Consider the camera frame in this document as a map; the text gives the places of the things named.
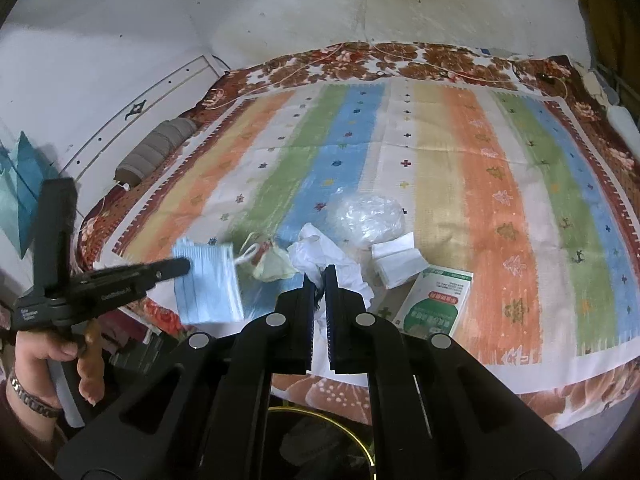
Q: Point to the person's left hand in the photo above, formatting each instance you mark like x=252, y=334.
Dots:
x=42, y=355

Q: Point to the blue face mask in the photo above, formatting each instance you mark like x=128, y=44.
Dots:
x=210, y=285

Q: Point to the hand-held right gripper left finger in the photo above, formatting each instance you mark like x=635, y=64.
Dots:
x=310, y=312

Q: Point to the floral blanket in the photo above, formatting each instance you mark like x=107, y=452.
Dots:
x=450, y=60

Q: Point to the striped mat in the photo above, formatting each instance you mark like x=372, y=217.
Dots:
x=475, y=185

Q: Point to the grey rolled pillow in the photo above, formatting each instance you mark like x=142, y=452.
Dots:
x=150, y=152

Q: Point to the green and white box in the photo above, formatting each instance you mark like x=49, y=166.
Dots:
x=435, y=305

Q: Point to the brown bin with gold rim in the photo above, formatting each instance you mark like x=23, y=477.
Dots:
x=320, y=440

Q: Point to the white tissue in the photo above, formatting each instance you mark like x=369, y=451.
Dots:
x=310, y=255

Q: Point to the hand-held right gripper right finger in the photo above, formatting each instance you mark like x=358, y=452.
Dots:
x=331, y=312

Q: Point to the white headboard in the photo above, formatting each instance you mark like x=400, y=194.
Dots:
x=100, y=125

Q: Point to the clear plastic bag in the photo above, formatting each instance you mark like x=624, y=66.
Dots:
x=365, y=217

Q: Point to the brown hanging jacket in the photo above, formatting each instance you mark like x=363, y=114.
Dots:
x=615, y=15

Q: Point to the metal wristwatch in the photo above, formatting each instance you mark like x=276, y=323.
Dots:
x=32, y=397

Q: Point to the small black object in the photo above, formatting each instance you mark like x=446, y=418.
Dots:
x=544, y=78

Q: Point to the person's left forearm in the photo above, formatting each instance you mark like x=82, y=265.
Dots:
x=22, y=445

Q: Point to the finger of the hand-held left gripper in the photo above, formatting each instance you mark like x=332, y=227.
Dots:
x=160, y=272

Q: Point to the folded white tissues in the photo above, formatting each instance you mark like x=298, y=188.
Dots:
x=400, y=260

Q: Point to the teal cloth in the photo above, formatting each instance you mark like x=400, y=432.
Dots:
x=20, y=195

